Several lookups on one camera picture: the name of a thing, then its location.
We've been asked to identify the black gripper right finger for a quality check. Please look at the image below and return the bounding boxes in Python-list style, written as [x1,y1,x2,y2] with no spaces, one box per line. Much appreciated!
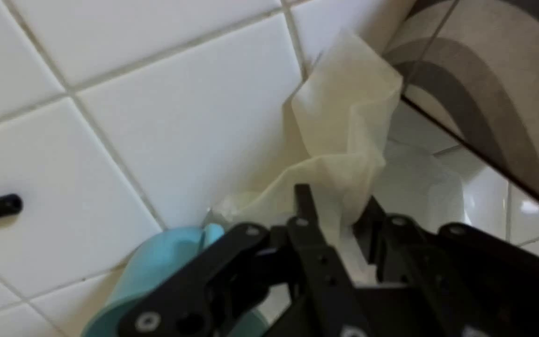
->
[352,195,539,337]

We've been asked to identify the teal mug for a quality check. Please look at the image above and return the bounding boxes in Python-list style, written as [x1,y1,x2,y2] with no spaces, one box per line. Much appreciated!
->
[81,223,272,337]

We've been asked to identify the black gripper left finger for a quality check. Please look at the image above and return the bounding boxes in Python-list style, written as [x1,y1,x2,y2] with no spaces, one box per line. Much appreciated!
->
[116,184,371,337]

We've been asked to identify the cream translucent cloth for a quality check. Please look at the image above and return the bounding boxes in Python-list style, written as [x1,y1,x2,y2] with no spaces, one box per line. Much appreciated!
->
[210,27,407,251]

